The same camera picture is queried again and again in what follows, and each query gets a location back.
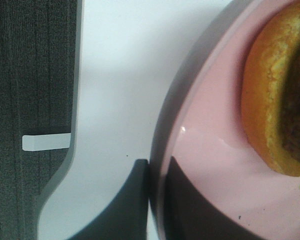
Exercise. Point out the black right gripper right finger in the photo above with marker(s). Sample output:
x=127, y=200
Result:
x=189, y=216

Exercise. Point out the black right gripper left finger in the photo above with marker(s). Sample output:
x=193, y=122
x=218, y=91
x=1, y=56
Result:
x=126, y=216

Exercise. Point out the pink round plate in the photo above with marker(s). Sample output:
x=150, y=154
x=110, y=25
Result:
x=200, y=126

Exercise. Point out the toy hamburger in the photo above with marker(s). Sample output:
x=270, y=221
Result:
x=270, y=97

